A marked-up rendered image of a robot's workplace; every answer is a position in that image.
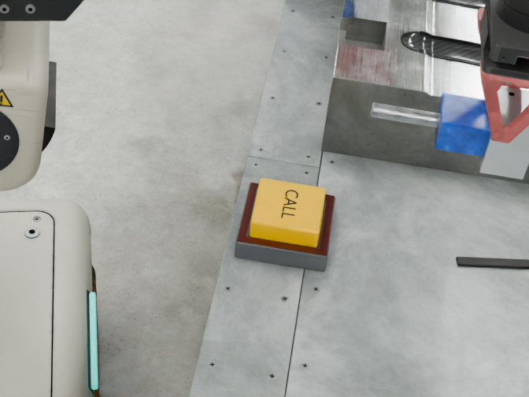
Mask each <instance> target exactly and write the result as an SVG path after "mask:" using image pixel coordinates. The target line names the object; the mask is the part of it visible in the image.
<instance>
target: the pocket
mask: <svg viewBox="0 0 529 397"><path fill-rule="evenodd" d="M386 32H387V22H382V21H377V20H367V19H361V18H356V17H349V18H346V17H343V18H342V23H341V28H340V32H339V38H338V43H345V45H347V46H357V47H362V48H368V49H373V50H382V51H384V50H385V41H386Z"/></svg>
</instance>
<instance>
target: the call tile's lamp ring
mask: <svg viewBox="0 0 529 397"><path fill-rule="evenodd" d="M258 185H259V184H257V183H252V182H250V188H249V191H248V195H247V199H246V204H245V208H244V212H243V215H242V222H241V225H240V229H239V235H238V238H237V242H241V243H250V244H255V245H260V246H266V247H274V248H279V249H284V250H293V251H298V252H303V253H308V254H317V255H323V256H327V249H328V243H329V237H330V230H331V219H332V213H333V207H334V200H335V196H334V195H325V200H327V203H326V209H325V214H324V225H323V231H322V236H321V242H320V248H314V247H305V246H300V245H295V244H290V243H281V242H276V241H271V240H266V239H257V238H252V237H247V236H246V233H247V229H248V226H249V222H250V215H251V212H252V208H253V201H254V198H255V194H256V190H257V189H258Z"/></svg>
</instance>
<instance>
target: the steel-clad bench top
mask: <svg viewBox="0 0 529 397"><path fill-rule="evenodd" d="M343 4H344V0H285V3H284V7H283V13H282V16H281V20H280V23H279V29H278V32H277V36H276V42H275V46H274V49H273V52H272V58H271V61H270V65H269V69H268V75H267V78H266V81H265V85H264V90H263V94H262V98H261V104H260V107H259V110H258V114H257V119H256V123H255V127H254V130H253V136H252V139H251V143H250V148H249V152H248V156H247V159H246V165H245V168H244V172H243V175H242V181H241V185H240V188H239V194H238V198H237V201H236V204H235V210H234V213H233V218H232V221H231V227H230V230H229V233H228V239H227V242H226V247H225V250H224V256H223V259H222V262H221V266H220V271H219V276H218V279H217V282H216V288H215V291H214V295H213V300H212V305H211V308H210V311H209V317H208V321H207V324H206V327H205V334H204V337H203V341H202V346H201V350H200V353H199V356H198V363H197V366H196V370H195V373H194V379H193V382H192V385H191V391H190V395H189V397H284V395H285V390H286V384H287V391H286V396H285V397H529V269H506V268H487V267H469V266H458V265H457V260H456V257H475V258H511V259H529V184H524V183H518V182H513V181H508V180H499V179H494V178H489V177H483V176H474V175H469V174H463V173H455V172H450V171H444V170H439V169H430V168H424V167H419V166H414V165H405V164H400V163H395V162H389V161H380V160H375V159H370V158H361V157H356V156H350V155H345V154H336V153H331V152H326V151H323V155H322V151H321V144H322V139H323V134H324V125H325V119H326V114H327V104H328V99H329V94H330V89H331V79H332V74H333V68H334V63H335V54H336V49H337V43H338V34H339V29H340V24H341V18H342V9H343ZM321 155H322V160H321ZM320 160H321V165H320ZM319 170H320V175H319ZM318 176H319V180H318ZM261 178H265V179H270V180H279V181H284V182H289V183H295V184H304V185H309V186H314V187H316V186H317V181H318V186H317V187H323V188H325V189H326V195H334V196H335V208H334V215H333V221H332V227H331V238H330V245H329V251H328V257H327V265H326V269H325V271H324V272H320V271H315V270H310V269H305V273H304V269H301V268H296V267H291V266H286V265H277V264H272V263H267V262H258V261H253V260H248V259H243V258H236V257H235V242H236V238H237V235H238V231H239V225H240V221H241V218H242V212H243V208H244V205H245V201H246V195H247V191H248V187H249V184H250V182H252V183H257V184H259V182H260V179H261ZM303 273H304V278H303V284H302V289H301V283H302V277H303ZM300 293H301V298H300ZM299 298H300V304H299ZM298 304H299V309H298ZM297 312H298V319H297V324H296V329H295V323H296V318H297ZM294 329H295V335H294ZM293 338H294V345H293V350H292V355H291V360H290V354H291V349H292V343H293ZM289 364H290V370H289V376H288V381H287V374H288V369H289Z"/></svg>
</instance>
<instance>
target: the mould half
mask: <svg viewBox="0 0 529 397"><path fill-rule="evenodd" d="M477 13H478V10H477V9H473V8H469V7H465V6H458V5H454V4H449V3H444V2H436V1H432V0H344V4H343V9H342V18H343V17H346V18H349V17H356V18H361V19H367V20H377V21H382V22H387V32H386V41H385V50H384V51H382V50H373V49H368V48H362V47H357V46H347V45H345V43H337V47H338V48H337V49H336V54H335V63H334V68H333V74H332V79H331V89H330V94H329V99H328V104H327V114H326V119H325V125H324V134H323V139H322V144H321V151H326V152H331V153H336V154H345V155H350V156H356V157H361V158H370V159H375V160H380V161H389V162H395V163H400V164H405V165H414V166H419V167H424V168H430V169H439V170H444V171H450V172H455V173H463V174H469V175H474V176H483V177H489V178H494V179H499V180H508V181H513V182H518V183H524V184H529V164H528V167H527V171H526V172H525V175H524V178H523V179H522V180H521V179H516V178H511V177H506V176H497V175H492V174H487V173H481V172H480V171H479V156H475V155H470V154H461V153H456V152H451V151H446V150H437V149H435V128H434V127H429V126H424V125H419V124H410V123H405V122H400V121H392V120H386V119H381V118H376V117H371V111H372V103H373V102H376V103H381V104H386V105H391V106H400V107H405V108H410V109H418V110H423V111H428V112H434V113H437V110H438V105H439V102H440V99H441V96H442V94H443V93H447V94H452V95H461V96H466V97H471V98H480V99H484V94H483V87H482V83H481V78H480V67H479V66H478V65H470V64H467V63H463V62H459V61H451V60H446V59H441V58H433V57H431V56H429V55H427V54H423V53H419V52H416V51H413V50H410V49H408V48H407V47H405V46H404V45H403V44H402V42H401V37H402V36H403V35H404V34H405V33H407V32H419V31H422V32H428V33H430V34H431V35H437V36H442V37H448V38H453V39H460V40H465V41H469V42H474V43H480V38H479V29H478V22H477ZM342 18H341V23H342Z"/></svg>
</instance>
